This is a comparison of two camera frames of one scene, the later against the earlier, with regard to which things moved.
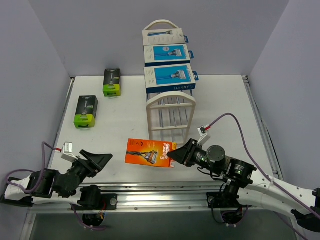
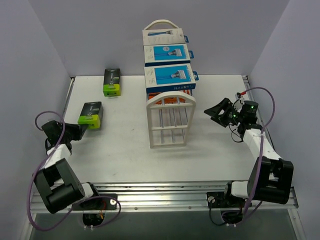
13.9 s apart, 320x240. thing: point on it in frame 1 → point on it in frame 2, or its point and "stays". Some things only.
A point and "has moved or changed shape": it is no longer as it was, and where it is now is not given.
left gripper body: x=86 y=163 → x=75 y=131
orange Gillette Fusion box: x=149 y=152 → x=174 y=100
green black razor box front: x=86 y=111 has moved or changed shape
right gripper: x=189 y=152 → x=225 y=114
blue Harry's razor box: x=167 y=55 stays
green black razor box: x=111 y=85 stays
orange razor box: x=187 y=92 → x=152 y=94
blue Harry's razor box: x=170 y=78 stays
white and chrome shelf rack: x=170 y=114 stays
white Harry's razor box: x=163 y=36 stays
